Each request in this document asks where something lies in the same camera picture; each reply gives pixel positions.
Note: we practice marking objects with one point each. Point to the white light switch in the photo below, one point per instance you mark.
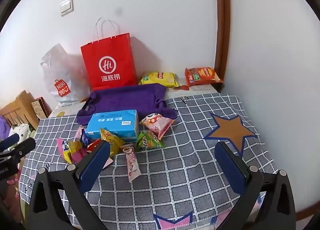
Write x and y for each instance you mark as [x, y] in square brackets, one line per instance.
[67, 7]

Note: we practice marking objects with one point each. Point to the long pink lollipop packet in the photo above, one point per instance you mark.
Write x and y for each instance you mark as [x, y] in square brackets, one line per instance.
[131, 165]

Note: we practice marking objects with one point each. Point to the small yellow snack packet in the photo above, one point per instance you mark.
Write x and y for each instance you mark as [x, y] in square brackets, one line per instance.
[73, 149]

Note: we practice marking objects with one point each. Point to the green triangular snack packet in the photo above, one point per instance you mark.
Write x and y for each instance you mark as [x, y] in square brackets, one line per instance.
[148, 141]

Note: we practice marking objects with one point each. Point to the red snack packet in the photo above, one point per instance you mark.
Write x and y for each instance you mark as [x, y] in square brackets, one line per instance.
[93, 145]

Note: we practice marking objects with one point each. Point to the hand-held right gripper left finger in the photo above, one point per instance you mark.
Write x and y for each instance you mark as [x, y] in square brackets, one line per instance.
[93, 165]

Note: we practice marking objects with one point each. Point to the pink triangular snack packet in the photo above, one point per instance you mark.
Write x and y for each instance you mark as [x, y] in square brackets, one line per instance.
[156, 124]

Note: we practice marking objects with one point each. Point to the white plastic shopping bag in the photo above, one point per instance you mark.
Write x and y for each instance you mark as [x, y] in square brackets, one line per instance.
[62, 70]

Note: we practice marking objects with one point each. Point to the purple fabric storage bin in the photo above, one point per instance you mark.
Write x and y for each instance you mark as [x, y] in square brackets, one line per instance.
[125, 97]

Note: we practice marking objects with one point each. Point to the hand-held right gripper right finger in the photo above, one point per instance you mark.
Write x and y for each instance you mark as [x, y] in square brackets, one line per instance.
[231, 167]

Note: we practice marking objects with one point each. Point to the yellow chips bag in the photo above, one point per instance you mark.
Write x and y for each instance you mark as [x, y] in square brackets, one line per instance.
[158, 79]

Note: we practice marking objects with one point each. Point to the red paper bag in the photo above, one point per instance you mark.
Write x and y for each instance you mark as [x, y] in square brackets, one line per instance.
[110, 52]

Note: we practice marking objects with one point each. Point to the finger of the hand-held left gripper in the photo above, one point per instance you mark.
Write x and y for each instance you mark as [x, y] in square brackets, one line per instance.
[8, 142]
[22, 147]

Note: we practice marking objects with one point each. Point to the blue tissue pack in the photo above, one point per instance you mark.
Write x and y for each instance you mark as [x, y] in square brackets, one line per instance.
[112, 125]

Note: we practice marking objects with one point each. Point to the large yellow snack packet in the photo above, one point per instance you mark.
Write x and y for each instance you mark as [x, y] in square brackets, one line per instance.
[112, 141]

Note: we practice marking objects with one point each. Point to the small blue candy packet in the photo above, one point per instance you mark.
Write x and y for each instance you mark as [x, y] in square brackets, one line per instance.
[85, 139]

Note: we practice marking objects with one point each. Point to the orange chips bag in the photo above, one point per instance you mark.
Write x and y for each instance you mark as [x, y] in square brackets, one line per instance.
[202, 76]

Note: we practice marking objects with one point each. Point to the grey grid blanket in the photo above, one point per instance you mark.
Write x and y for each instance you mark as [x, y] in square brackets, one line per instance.
[180, 165]

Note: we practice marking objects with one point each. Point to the small pink candy packet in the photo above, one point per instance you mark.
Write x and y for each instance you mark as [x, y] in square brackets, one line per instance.
[79, 134]

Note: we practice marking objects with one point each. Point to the white dotted cloth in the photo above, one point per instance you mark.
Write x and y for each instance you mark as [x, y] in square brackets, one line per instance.
[21, 130]

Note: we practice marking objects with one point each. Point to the pale pink packet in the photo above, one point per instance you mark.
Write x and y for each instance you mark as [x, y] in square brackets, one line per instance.
[108, 163]

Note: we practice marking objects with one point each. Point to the small brown patterned box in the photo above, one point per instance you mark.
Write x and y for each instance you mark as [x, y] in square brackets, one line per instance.
[41, 109]

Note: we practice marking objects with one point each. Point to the brown wooden door frame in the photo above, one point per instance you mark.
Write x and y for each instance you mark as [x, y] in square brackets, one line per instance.
[222, 32]

